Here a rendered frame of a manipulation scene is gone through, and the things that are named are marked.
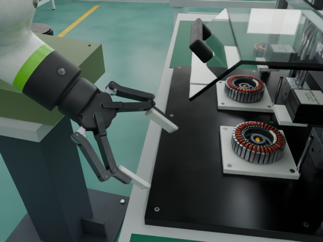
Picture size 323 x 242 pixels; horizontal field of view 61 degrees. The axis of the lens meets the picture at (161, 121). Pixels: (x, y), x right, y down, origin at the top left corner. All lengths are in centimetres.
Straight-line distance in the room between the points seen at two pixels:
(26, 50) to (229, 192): 43
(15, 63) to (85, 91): 11
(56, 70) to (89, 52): 47
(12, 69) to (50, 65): 6
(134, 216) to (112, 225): 89
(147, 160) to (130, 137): 125
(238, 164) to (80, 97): 34
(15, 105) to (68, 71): 37
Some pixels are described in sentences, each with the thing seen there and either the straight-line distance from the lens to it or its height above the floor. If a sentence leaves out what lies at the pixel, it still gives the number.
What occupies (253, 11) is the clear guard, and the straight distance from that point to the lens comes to 55.
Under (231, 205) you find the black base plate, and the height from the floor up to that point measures 77.
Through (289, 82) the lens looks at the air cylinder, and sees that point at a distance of 87.
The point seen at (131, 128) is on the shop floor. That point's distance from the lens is 197.
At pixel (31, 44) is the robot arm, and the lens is 50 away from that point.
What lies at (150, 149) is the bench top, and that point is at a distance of 67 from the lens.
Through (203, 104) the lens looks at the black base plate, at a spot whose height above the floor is 77.
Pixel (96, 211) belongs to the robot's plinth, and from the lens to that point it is 149.
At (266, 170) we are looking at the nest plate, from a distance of 61.
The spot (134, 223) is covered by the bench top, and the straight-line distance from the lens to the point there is 54.
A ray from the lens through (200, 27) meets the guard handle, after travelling 45.
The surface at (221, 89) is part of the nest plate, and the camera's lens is 86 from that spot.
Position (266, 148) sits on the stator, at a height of 82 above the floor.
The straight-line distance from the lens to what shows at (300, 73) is 85.
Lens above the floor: 119
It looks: 36 degrees down
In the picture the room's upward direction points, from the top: straight up
